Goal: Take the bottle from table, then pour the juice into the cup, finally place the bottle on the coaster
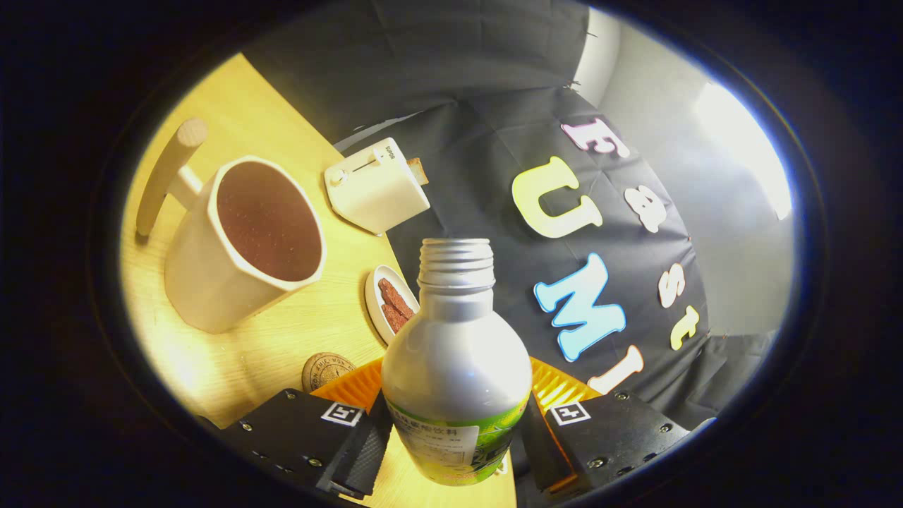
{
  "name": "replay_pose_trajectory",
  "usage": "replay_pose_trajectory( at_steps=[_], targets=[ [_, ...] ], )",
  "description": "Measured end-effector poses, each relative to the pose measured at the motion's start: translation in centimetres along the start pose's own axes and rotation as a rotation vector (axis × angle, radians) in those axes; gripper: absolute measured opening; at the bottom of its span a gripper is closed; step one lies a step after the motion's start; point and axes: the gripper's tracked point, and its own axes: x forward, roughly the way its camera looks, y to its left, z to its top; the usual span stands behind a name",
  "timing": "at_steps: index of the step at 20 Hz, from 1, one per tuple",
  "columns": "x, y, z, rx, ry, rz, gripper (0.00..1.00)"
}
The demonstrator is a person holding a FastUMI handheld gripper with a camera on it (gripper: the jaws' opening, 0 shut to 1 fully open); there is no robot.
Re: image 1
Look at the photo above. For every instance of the small white plate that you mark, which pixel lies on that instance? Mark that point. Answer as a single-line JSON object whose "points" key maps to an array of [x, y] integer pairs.
{"points": [[374, 303]]}

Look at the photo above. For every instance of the wooden table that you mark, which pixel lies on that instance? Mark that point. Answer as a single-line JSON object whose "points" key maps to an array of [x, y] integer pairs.
{"points": [[296, 331]]}

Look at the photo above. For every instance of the reddish brown food slices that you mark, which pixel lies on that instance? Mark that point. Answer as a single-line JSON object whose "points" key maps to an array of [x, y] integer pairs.
{"points": [[395, 303]]}

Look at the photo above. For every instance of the round cork coaster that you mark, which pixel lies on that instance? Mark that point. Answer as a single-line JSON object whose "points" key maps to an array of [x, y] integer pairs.
{"points": [[328, 370]]}

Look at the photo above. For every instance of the white toaster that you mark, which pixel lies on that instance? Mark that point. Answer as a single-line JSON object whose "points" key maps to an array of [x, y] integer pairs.
{"points": [[374, 190]]}

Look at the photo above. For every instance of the toast slice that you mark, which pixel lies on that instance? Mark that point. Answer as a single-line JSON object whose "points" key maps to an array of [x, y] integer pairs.
{"points": [[418, 171]]}

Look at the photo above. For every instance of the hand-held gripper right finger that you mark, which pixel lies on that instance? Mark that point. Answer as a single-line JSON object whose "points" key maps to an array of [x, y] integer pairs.
{"points": [[547, 451]]}

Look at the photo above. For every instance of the silver bottle with green label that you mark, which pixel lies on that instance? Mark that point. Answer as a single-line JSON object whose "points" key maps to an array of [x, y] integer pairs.
{"points": [[455, 367]]}

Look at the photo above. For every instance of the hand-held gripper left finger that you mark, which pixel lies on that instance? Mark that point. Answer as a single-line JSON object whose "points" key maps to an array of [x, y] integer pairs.
{"points": [[360, 451]]}

